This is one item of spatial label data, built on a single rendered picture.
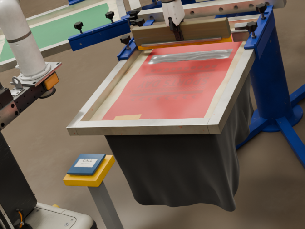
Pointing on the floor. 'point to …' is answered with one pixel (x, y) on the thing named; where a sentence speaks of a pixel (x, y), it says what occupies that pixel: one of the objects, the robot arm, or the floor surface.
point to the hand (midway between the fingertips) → (180, 33)
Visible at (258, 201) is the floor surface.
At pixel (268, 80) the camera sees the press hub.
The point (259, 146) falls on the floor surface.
